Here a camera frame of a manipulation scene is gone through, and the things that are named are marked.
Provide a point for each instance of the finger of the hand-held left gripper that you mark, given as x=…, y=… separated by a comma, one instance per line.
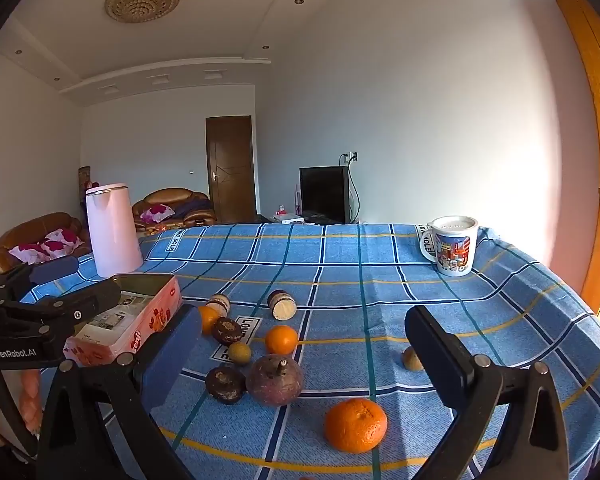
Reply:
x=90, y=302
x=55, y=267

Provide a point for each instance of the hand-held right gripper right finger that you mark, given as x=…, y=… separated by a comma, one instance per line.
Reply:
x=432, y=347

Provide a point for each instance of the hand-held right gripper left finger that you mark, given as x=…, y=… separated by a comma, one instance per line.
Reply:
x=172, y=355

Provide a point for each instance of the pink cookie tin box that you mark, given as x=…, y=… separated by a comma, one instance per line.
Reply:
x=150, y=312

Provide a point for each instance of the small orange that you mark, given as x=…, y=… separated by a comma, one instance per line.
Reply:
x=210, y=321
x=281, y=340

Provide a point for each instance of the dark water chestnut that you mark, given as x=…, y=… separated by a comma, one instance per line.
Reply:
x=227, y=331
x=225, y=385

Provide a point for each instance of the small brown kiwi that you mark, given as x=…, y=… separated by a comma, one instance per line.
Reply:
x=240, y=354

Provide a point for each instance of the red apple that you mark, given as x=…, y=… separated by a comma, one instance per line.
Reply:
x=275, y=382

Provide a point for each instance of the large orange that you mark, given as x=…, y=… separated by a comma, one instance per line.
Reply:
x=356, y=426

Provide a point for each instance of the person's left hand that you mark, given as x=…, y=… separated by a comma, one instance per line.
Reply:
x=31, y=400

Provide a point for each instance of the pink floral cushion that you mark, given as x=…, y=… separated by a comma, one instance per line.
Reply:
x=47, y=249
x=156, y=212

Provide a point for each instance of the small tan fruit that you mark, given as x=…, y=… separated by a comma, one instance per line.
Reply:
x=411, y=360

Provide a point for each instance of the printed paper leaflet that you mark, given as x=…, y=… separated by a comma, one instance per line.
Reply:
x=111, y=322

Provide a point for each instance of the brown leather sofa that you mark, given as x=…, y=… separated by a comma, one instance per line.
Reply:
x=172, y=196
x=35, y=225

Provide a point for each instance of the pink electric kettle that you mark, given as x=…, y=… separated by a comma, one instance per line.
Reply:
x=112, y=230

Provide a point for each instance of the cut water chestnut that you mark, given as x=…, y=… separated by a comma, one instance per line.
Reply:
x=281, y=306
x=220, y=304

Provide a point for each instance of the tall patterned ornament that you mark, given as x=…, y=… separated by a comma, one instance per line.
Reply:
x=83, y=177

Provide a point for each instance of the white printed mug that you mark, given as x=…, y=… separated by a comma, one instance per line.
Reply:
x=452, y=250

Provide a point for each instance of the blue plaid tablecloth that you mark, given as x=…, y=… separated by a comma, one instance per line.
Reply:
x=330, y=270

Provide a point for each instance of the dark blue cloth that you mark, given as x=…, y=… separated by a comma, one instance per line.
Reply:
x=190, y=208

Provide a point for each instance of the white flat box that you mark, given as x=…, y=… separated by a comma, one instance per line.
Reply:
x=289, y=218

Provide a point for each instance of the black television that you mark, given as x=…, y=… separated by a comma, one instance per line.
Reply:
x=324, y=195

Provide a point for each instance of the brown wooden door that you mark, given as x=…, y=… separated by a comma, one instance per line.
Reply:
x=230, y=170

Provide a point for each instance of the white ceiling vent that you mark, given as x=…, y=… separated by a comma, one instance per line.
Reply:
x=214, y=75
x=159, y=79

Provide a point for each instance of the wall power outlet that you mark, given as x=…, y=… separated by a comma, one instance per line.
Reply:
x=352, y=156

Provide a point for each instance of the wooden door frame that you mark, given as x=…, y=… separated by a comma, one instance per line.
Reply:
x=597, y=110

